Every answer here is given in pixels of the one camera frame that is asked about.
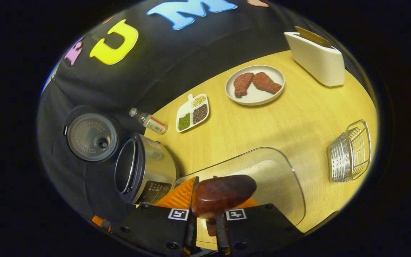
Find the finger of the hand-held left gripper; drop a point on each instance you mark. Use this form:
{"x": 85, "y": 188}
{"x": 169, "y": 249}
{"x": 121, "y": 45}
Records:
{"x": 100, "y": 223}

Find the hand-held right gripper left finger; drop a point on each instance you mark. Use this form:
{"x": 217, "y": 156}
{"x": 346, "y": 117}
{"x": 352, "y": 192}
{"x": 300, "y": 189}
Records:
{"x": 155, "y": 225}

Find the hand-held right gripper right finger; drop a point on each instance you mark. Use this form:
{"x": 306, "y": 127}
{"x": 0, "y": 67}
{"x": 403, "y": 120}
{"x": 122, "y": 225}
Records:
{"x": 259, "y": 225}

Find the brown wooden spoon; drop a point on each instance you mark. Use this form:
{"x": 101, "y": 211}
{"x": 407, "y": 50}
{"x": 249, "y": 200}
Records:
{"x": 223, "y": 194}

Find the grey silver rice cooker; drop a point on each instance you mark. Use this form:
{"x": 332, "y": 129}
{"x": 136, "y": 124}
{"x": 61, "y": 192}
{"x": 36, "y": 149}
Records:
{"x": 155, "y": 164}

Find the clear plastic rice container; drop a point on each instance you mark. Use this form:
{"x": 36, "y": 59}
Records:
{"x": 293, "y": 203}

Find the small clear glass bottle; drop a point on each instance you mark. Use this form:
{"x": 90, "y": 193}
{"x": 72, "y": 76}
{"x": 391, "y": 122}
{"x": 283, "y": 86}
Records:
{"x": 152, "y": 122}

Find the divided white bean dish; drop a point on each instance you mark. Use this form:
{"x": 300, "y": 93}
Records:
{"x": 200, "y": 113}

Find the round white plate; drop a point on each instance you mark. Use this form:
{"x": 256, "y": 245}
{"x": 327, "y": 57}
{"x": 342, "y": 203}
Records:
{"x": 255, "y": 97}

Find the red-brown meat piece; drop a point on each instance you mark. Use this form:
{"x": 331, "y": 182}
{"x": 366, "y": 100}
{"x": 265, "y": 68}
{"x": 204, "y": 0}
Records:
{"x": 242, "y": 85}
{"x": 264, "y": 82}

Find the black backdrop cloth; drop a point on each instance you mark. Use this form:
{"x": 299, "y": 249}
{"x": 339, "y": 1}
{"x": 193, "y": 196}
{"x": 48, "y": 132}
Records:
{"x": 162, "y": 60}

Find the white toaster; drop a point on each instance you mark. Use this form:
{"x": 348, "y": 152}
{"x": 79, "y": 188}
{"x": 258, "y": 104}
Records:
{"x": 316, "y": 60}

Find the brown toast slice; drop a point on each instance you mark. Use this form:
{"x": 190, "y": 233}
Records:
{"x": 314, "y": 36}

